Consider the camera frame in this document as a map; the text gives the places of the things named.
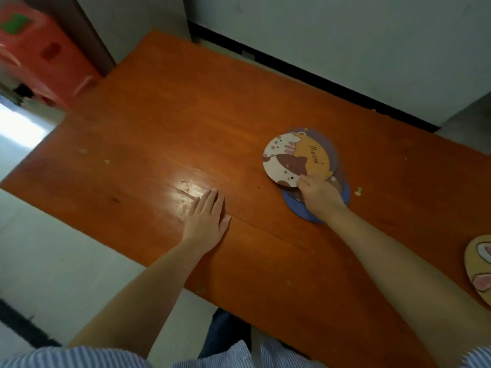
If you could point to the person's left hand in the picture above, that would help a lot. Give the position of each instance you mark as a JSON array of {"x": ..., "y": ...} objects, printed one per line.
[{"x": 203, "y": 226}]

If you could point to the person's right hand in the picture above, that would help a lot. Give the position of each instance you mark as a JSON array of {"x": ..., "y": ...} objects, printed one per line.
[{"x": 322, "y": 199}]

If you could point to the purple bear coaster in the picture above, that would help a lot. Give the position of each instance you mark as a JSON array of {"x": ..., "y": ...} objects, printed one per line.
[{"x": 340, "y": 180}]

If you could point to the blue dog coaster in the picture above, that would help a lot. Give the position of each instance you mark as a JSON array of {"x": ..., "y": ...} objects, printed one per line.
[{"x": 297, "y": 208}]

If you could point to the yellow cat coaster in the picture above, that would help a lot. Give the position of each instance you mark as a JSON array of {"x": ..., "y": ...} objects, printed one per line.
[{"x": 295, "y": 157}]

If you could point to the purple pig coaster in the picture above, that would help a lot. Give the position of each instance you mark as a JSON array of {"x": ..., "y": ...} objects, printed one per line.
[{"x": 333, "y": 149}]

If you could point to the yellow rabbit coaster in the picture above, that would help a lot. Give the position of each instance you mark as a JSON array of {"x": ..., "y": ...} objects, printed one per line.
[{"x": 479, "y": 264}]

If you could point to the person's right forearm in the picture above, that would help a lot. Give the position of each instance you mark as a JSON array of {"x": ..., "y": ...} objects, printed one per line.
[{"x": 402, "y": 279}]

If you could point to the person's left forearm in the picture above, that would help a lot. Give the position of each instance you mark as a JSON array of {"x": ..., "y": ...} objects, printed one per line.
[{"x": 145, "y": 295}]

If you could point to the dark blue trousers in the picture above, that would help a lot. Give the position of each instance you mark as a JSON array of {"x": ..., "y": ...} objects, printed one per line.
[{"x": 226, "y": 329}]

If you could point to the orange wooden table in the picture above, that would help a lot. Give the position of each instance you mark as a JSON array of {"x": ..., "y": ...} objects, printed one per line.
[{"x": 172, "y": 111}]

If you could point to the blue striped shirt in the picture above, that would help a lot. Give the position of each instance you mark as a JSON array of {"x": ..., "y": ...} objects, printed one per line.
[{"x": 76, "y": 360}]

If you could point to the orange plastic stool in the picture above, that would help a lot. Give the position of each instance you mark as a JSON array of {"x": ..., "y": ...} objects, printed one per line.
[{"x": 46, "y": 65}]

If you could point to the small green block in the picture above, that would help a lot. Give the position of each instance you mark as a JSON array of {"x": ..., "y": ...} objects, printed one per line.
[{"x": 13, "y": 23}]

